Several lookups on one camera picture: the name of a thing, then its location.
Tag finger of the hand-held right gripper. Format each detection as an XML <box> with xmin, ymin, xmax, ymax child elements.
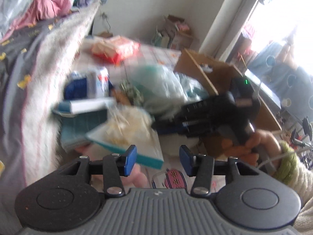
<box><xmin>156</xmin><ymin>126</ymin><xmax>193</xmax><ymax>137</ymax></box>
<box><xmin>152</xmin><ymin>116</ymin><xmax>189</xmax><ymax>128</ymax></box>

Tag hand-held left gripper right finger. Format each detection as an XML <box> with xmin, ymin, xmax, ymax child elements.
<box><xmin>179</xmin><ymin>145</ymin><xmax>258</xmax><ymax>197</ymax></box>

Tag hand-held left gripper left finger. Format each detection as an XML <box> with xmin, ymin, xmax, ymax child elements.
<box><xmin>71</xmin><ymin>145</ymin><xmax>137</xmax><ymax>199</ymax></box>

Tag person's right forearm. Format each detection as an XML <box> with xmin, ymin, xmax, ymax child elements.
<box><xmin>270</xmin><ymin>139</ymin><xmax>313</xmax><ymax>235</ymax></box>

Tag pink soft cloth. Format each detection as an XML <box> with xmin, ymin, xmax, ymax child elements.
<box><xmin>75</xmin><ymin>145</ymin><xmax>150</xmax><ymax>190</ymax></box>

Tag person's right hand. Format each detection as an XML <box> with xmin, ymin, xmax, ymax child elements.
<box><xmin>224</xmin><ymin>129</ymin><xmax>282</xmax><ymax>168</ymax></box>

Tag clear plastic bag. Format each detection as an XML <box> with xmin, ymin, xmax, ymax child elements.
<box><xmin>131</xmin><ymin>64</ymin><xmax>209</xmax><ymax>114</ymax></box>

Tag large brown cardboard box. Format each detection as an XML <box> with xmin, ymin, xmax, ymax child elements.
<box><xmin>174</xmin><ymin>48</ymin><xmax>282</xmax><ymax>157</ymax></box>

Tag green white twisted cloth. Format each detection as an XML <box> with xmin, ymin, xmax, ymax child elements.
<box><xmin>119</xmin><ymin>80</ymin><xmax>145</xmax><ymax>104</ymax></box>

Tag blue cloth with circles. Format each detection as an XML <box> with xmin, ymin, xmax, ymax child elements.
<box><xmin>248</xmin><ymin>40</ymin><xmax>313</xmax><ymax>124</ymax></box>

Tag checked teapot print tablecloth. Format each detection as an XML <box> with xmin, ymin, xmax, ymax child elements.
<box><xmin>73</xmin><ymin>37</ymin><xmax>220</xmax><ymax>190</ymax></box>

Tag flat white teal box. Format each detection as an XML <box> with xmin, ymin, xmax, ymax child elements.
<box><xmin>52</xmin><ymin>97</ymin><xmax>116</xmax><ymax>116</ymax></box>

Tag black metal stand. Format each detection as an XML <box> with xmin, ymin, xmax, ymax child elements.
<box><xmin>290</xmin><ymin>116</ymin><xmax>313</xmax><ymax>148</ymax></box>

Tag blue white carton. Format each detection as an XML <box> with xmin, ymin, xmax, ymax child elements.
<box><xmin>64</xmin><ymin>67</ymin><xmax>110</xmax><ymax>101</ymax></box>

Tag small cardboard box with packets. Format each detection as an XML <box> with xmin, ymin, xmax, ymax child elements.
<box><xmin>151</xmin><ymin>15</ymin><xmax>196</xmax><ymax>51</ymax></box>

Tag red snack packet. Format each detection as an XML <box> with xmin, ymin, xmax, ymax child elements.
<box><xmin>90</xmin><ymin>35</ymin><xmax>140</xmax><ymax>64</ymax></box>

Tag grey blanket with yellow print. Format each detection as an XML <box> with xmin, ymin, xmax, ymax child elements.
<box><xmin>0</xmin><ymin>0</ymin><xmax>101</xmax><ymax>228</ymax></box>

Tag pink grey quilt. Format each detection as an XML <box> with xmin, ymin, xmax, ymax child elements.
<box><xmin>0</xmin><ymin>0</ymin><xmax>75</xmax><ymax>42</ymax></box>

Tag white cable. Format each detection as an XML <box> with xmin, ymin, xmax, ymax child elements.
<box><xmin>258</xmin><ymin>152</ymin><xmax>290</xmax><ymax>170</ymax></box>

